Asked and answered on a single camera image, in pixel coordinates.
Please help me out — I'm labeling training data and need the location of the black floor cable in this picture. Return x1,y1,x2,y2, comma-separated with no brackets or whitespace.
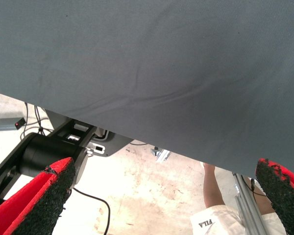
72,187,111,235

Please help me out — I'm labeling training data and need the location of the small aluminium bracket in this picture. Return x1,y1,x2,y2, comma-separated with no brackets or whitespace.
150,146,172,163

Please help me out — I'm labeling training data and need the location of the person's bare leg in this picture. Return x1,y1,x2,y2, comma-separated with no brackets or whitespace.
245,176,276,213
202,163,226,209

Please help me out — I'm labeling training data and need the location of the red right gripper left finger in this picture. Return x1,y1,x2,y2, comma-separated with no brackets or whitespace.
0,157,76,235

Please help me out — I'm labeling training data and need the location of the dark grey table cloth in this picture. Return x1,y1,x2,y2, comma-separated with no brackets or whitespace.
0,0,294,183

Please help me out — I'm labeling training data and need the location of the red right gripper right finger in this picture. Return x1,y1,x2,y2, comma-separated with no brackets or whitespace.
255,158,294,235

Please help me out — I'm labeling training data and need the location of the grey box with red light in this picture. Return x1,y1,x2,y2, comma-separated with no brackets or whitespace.
0,117,26,132

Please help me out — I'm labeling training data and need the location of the aluminium frame profile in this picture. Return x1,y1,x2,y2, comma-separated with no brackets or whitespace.
231,172,270,235

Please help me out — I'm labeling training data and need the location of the thin black cable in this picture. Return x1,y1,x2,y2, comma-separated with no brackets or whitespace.
34,105,53,137
21,102,29,139

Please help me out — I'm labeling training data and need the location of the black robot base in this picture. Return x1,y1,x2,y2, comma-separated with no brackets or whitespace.
0,110,134,204

